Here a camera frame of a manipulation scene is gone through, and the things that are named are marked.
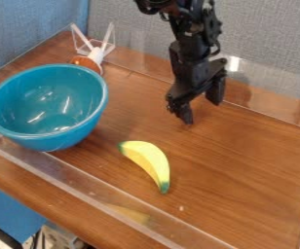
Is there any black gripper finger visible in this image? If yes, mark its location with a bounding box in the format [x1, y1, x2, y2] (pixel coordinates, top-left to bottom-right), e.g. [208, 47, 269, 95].
[176, 103, 193, 125]
[207, 77, 225, 105]

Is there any clear acrylic barrier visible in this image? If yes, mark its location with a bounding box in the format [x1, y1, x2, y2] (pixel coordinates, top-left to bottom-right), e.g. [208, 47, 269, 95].
[0, 135, 236, 249]
[86, 27, 300, 132]

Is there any blue bowl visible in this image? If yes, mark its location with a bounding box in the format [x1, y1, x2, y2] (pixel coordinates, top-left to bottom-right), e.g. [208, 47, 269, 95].
[0, 63, 109, 152]

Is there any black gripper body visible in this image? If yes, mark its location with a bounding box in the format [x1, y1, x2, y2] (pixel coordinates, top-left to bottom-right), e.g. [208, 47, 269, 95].
[166, 58, 227, 112]

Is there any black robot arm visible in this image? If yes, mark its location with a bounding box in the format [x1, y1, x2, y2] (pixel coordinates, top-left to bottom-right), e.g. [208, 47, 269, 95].
[134, 0, 227, 125]

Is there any orange white plunger toy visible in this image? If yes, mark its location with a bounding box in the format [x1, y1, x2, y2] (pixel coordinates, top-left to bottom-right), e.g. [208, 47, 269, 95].
[72, 47, 105, 75]

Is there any clear acrylic back barrier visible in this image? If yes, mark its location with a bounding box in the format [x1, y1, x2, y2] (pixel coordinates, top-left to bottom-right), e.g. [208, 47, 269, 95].
[86, 27, 300, 132]

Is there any yellow wedge object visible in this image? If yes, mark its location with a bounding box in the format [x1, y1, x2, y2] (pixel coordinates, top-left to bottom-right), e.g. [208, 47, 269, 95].
[120, 141, 172, 194]

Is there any clear acrylic front barrier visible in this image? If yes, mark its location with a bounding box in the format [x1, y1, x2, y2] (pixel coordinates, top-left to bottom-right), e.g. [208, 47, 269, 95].
[0, 135, 236, 249]

